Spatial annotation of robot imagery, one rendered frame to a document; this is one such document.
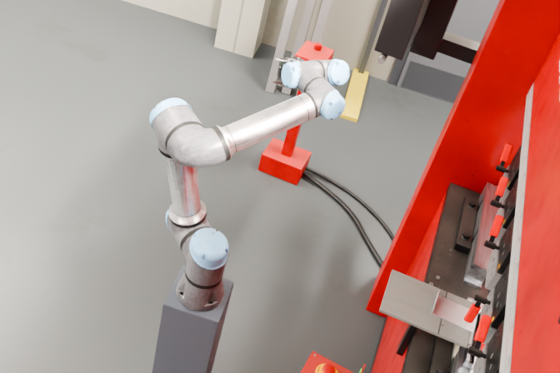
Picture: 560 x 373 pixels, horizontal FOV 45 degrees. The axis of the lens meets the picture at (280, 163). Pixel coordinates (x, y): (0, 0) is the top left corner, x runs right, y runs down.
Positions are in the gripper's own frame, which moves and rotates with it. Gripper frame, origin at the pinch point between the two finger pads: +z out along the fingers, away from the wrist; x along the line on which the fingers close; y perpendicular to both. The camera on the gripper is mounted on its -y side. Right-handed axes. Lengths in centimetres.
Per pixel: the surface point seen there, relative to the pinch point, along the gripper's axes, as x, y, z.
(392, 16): -30, -52, 9
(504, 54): -19, -72, -30
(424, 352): 79, -30, -53
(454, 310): 64, -35, -58
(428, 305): 64, -28, -54
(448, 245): 52, -65, -25
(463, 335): 70, -33, -65
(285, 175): 45, -96, 132
